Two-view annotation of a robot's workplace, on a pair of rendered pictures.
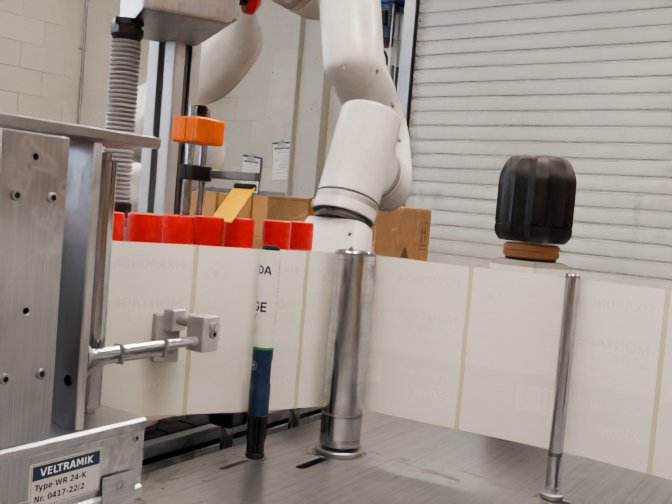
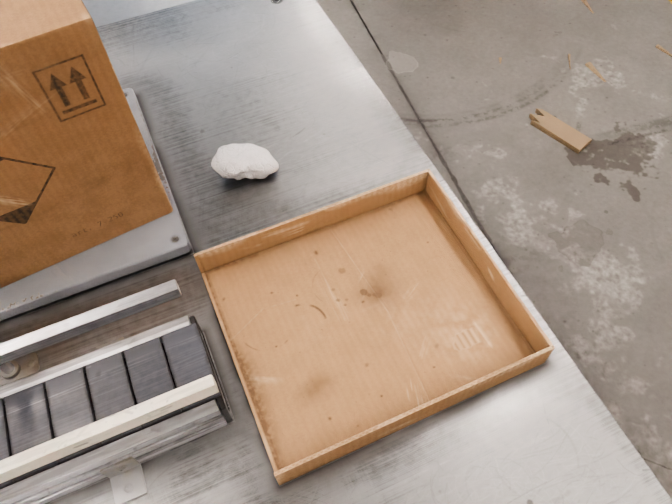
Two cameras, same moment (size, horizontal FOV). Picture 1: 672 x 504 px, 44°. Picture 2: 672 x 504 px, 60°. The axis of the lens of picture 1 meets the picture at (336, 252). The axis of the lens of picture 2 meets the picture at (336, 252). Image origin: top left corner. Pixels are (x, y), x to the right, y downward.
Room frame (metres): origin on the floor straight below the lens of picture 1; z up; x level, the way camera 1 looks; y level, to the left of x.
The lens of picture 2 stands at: (1.56, -0.61, 1.41)
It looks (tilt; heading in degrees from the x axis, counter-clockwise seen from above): 57 degrees down; 36
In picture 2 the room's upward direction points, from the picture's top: 2 degrees counter-clockwise
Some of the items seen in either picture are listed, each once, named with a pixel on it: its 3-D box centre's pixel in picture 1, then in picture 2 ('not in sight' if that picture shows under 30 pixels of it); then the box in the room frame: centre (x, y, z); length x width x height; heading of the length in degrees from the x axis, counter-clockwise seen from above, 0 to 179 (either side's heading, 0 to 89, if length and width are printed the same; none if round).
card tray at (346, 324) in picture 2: not in sight; (363, 307); (1.82, -0.46, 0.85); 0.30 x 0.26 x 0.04; 148
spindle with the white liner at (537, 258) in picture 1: (526, 294); not in sight; (0.89, -0.21, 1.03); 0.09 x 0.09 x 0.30
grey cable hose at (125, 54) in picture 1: (121, 119); not in sight; (0.89, 0.24, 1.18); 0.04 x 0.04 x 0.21
